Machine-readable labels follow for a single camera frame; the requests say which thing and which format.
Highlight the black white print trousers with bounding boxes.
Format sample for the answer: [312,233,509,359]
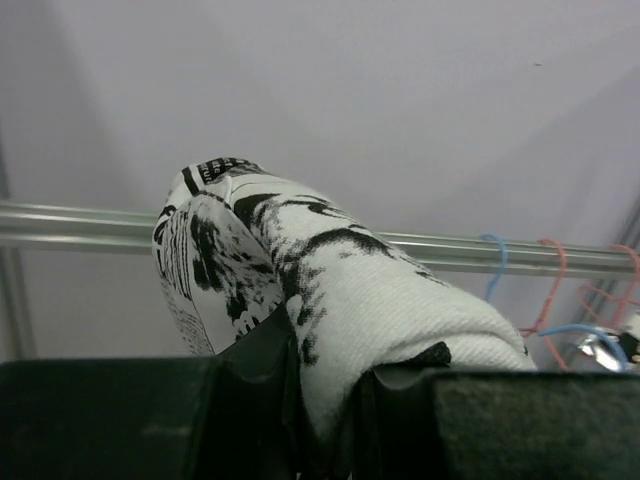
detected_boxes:
[152,158,534,477]

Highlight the pink wire hanger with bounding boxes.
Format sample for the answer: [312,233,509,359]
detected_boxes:
[577,243,640,331]

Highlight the blue wire hanger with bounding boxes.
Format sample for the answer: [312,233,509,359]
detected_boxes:
[537,324,631,373]
[481,233,509,303]

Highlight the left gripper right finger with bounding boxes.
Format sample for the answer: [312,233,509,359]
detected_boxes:
[352,365,639,480]

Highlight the salmon wire hanger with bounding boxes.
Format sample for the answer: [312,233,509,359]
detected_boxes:
[519,237,571,371]

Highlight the aluminium hanging rail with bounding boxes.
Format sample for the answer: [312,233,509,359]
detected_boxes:
[1,200,637,280]

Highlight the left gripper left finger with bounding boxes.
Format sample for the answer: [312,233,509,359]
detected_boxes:
[1,308,298,479]

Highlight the aluminium frame left post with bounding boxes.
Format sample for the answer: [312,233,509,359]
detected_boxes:
[0,124,39,361]

